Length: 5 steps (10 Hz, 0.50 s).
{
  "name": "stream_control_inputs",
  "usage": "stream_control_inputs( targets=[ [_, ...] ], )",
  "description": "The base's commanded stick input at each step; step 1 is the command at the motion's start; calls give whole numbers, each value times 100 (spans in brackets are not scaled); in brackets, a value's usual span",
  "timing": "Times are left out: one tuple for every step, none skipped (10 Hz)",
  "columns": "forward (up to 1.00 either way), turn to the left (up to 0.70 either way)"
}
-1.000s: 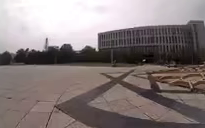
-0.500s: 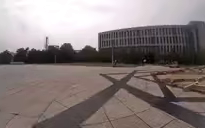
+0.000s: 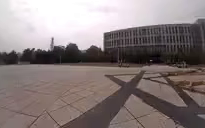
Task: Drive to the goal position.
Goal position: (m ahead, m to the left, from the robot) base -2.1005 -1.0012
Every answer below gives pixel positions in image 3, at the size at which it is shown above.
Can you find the vehicle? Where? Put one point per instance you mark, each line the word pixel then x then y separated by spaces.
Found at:
pixel 182 64

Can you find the row of trees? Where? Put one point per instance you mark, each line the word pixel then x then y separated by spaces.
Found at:
pixel 70 54

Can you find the slim tower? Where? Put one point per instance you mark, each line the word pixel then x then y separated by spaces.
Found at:
pixel 52 44

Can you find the grey building with grid windows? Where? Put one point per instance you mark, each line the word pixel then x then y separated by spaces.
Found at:
pixel 156 38

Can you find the grey paved plaza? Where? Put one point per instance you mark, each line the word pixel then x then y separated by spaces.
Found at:
pixel 40 90

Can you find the low yellow racks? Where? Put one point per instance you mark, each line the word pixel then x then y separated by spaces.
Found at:
pixel 190 83

